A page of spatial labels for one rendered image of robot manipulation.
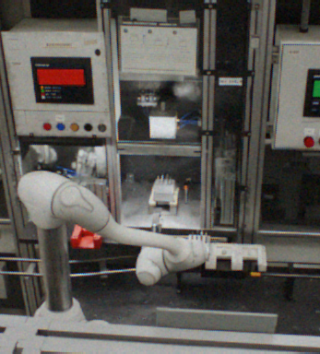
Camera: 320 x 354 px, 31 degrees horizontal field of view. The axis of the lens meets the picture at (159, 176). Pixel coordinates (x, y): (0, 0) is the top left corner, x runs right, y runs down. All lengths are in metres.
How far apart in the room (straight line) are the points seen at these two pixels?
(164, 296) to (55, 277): 0.72
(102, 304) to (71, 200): 0.95
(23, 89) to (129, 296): 1.03
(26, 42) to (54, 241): 0.85
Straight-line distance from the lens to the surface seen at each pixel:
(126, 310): 2.65
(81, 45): 2.40
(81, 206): 1.84
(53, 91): 2.47
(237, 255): 2.63
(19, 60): 2.49
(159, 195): 2.79
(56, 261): 2.10
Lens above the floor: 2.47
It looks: 30 degrees down
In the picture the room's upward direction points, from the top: 1 degrees counter-clockwise
